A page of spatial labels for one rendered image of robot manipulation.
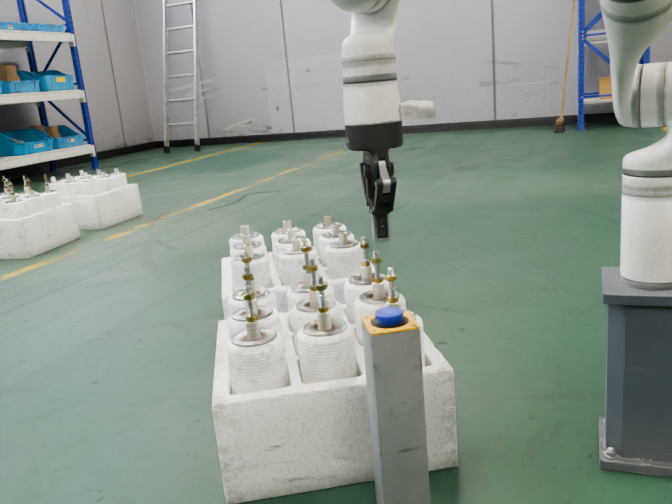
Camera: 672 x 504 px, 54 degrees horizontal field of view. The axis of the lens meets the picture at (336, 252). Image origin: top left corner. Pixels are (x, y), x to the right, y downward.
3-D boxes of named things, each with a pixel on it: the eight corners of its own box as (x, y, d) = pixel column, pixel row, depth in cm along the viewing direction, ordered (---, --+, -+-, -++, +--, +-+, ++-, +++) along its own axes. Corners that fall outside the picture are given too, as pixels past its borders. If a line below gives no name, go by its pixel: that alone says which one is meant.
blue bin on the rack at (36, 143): (-17, 157, 597) (-22, 134, 592) (17, 152, 631) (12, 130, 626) (24, 155, 578) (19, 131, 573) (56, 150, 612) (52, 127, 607)
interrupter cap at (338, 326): (321, 342, 104) (321, 338, 104) (293, 331, 109) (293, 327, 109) (357, 328, 108) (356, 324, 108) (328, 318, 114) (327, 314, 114)
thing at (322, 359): (331, 446, 107) (320, 344, 102) (296, 426, 114) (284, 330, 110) (373, 423, 113) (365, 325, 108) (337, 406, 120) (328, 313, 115)
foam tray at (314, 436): (402, 371, 148) (397, 296, 143) (458, 467, 110) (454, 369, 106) (228, 397, 143) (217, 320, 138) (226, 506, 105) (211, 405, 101)
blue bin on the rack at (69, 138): (19, 151, 636) (15, 130, 631) (48, 147, 670) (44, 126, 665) (59, 149, 618) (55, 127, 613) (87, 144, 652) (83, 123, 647)
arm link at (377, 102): (438, 118, 82) (436, 67, 80) (350, 127, 80) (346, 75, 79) (419, 115, 90) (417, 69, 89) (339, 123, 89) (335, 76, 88)
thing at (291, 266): (320, 310, 171) (313, 244, 167) (326, 323, 162) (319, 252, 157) (284, 315, 170) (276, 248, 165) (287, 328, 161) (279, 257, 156)
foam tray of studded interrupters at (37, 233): (81, 237, 329) (74, 202, 325) (28, 258, 293) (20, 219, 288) (15, 239, 339) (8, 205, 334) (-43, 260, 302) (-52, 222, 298)
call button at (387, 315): (400, 317, 94) (399, 304, 93) (407, 327, 90) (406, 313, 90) (373, 321, 93) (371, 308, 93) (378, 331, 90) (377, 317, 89)
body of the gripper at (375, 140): (339, 118, 89) (345, 186, 91) (349, 121, 81) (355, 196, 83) (393, 113, 90) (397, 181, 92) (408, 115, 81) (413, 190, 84)
